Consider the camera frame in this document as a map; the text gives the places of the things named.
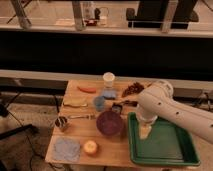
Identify metal fork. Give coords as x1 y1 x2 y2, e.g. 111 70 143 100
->
68 115 95 119

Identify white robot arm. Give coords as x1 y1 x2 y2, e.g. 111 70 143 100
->
136 80 213 144

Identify green plastic tray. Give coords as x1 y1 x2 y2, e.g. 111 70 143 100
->
127 112 200 167

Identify small black box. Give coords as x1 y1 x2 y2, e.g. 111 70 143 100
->
112 103 122 114

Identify blue sponge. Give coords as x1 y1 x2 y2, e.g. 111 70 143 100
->
101 90 116 99

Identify yellow banana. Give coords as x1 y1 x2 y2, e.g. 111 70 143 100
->
63 98 87 108

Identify blue cup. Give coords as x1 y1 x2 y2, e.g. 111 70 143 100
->
93 96 105 112

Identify blue cloth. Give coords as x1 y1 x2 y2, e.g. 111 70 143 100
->
52 138 81 162

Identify yellow round fruit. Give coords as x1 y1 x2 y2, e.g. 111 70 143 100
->
83 140 98 155

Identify white cup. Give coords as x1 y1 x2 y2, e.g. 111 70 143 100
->
103 72 115 88

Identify bunch of dark grapes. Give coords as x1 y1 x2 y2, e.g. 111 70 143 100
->
122 82 144 97

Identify purple bowl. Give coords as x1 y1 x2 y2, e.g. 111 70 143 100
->
96 111 124 136

